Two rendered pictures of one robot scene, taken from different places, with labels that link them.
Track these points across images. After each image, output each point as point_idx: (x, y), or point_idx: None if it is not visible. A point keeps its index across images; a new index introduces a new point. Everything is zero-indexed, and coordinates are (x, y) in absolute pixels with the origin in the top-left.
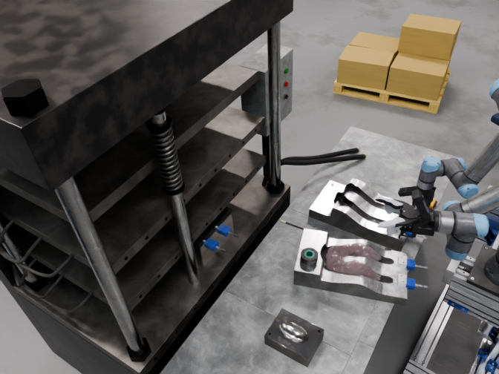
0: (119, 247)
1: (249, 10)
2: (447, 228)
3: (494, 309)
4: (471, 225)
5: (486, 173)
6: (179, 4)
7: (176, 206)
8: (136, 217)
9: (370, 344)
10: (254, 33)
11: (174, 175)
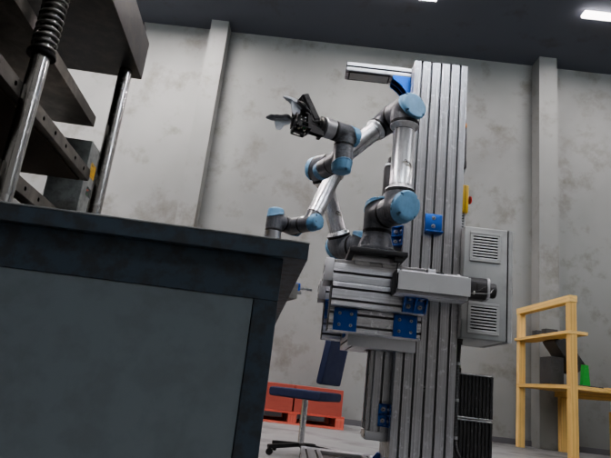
0: None
1: (132, 12)
2: (334, 122)
3: (381, 289)
4: (349, 125)
5: (325, 205)
6: None
7: (36, 74)
8: None
9: None
10: (128, 34)
11: (57, 30)
